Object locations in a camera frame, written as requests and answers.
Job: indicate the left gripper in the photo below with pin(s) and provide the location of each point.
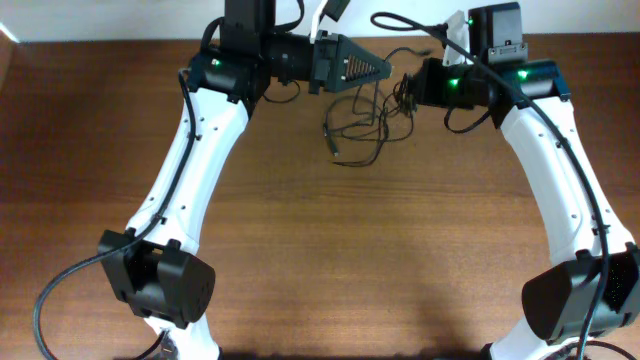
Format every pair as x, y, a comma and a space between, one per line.
326, 62

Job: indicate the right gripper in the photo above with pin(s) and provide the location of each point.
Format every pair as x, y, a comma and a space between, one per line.
422, 82

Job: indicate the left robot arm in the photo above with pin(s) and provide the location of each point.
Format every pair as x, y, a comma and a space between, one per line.
152, 265

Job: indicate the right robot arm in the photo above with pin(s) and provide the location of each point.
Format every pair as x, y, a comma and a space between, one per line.
592, 287

